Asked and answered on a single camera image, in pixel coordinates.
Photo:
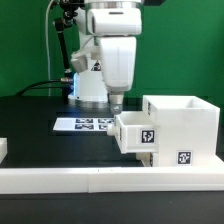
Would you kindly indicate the white front drawer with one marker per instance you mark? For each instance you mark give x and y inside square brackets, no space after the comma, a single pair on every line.
[148,159]

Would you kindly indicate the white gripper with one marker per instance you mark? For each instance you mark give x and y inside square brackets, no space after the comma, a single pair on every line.
[117,57]

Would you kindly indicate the white front fence rail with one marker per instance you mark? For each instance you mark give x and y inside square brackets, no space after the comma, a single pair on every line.
[94,180]

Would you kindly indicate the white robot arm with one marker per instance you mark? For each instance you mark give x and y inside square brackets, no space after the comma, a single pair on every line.
[105,18]

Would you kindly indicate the white drawer cabinet box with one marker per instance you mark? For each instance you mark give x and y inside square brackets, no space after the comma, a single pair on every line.
[186,130]

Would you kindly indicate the white fence rail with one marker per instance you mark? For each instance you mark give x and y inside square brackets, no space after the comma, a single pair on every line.
[94,180]
[218,161]

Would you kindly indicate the white right fence rail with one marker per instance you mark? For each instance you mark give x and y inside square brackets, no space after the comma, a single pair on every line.
[218,161]

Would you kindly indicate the white drawer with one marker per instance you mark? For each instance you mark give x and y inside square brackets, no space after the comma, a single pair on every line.
[134,132]
[148,159]

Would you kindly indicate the fiducial marker sheet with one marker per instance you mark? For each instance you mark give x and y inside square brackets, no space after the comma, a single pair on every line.
[82,124]

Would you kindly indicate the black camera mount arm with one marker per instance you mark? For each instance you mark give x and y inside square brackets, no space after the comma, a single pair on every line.
[67,20]

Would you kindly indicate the white left fence block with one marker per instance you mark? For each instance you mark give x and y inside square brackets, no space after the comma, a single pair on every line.
[3,149]

